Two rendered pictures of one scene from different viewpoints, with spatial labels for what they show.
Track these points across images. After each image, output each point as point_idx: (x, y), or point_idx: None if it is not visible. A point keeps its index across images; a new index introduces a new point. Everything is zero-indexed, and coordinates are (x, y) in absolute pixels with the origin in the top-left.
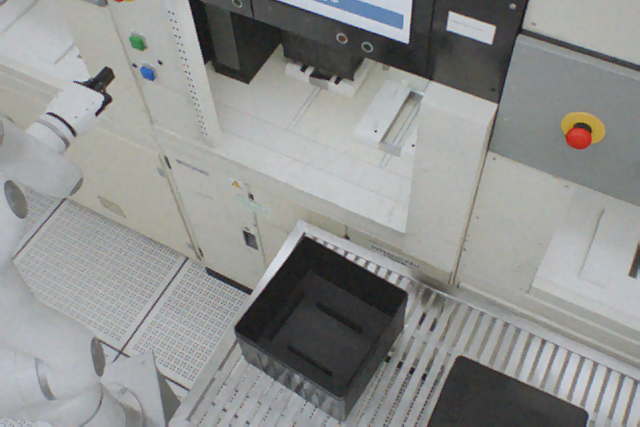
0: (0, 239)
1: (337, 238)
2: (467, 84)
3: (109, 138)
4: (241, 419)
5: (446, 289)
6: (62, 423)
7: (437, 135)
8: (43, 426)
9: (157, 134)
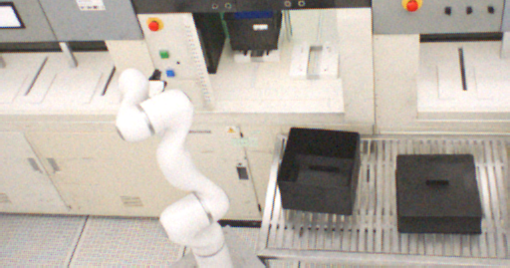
0: (188, 115)
1: None
2: (354, 3)
3: None
4: (296, 235)
5: (374, 136)
6: (212, 247)
7: (348, 33)
8: None
9: None
